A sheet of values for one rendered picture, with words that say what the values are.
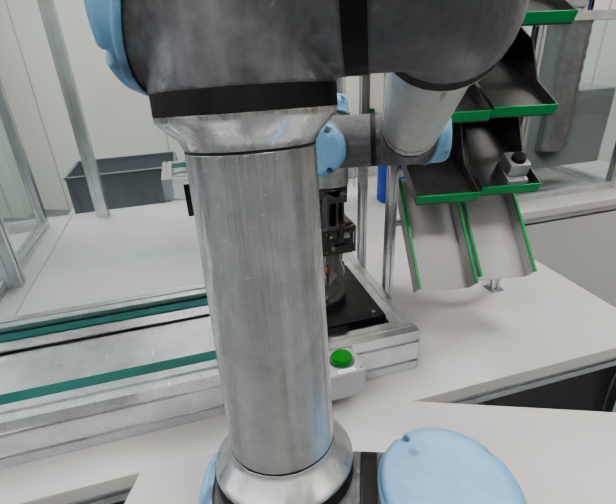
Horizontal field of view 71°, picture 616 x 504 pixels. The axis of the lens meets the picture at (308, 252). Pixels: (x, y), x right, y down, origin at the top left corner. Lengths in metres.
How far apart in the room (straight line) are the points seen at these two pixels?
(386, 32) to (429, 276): 0.80
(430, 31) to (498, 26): 0.05
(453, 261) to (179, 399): 0.65
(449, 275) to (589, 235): 1.24
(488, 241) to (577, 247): 1.10
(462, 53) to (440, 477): 0.31
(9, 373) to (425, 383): 0.85
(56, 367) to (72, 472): 0.24
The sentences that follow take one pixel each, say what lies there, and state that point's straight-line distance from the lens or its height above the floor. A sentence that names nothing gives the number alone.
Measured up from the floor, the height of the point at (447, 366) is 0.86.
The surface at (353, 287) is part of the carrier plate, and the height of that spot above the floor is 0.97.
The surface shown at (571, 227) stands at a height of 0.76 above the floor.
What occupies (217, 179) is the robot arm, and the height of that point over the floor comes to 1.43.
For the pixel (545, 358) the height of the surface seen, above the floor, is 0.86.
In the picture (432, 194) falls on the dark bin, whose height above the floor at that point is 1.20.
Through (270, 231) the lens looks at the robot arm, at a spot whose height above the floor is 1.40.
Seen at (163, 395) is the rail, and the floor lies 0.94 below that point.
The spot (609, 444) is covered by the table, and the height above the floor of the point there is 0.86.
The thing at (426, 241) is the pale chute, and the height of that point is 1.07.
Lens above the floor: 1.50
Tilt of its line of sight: 26 degrees down
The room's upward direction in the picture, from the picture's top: 3 degrees counter-clockwise
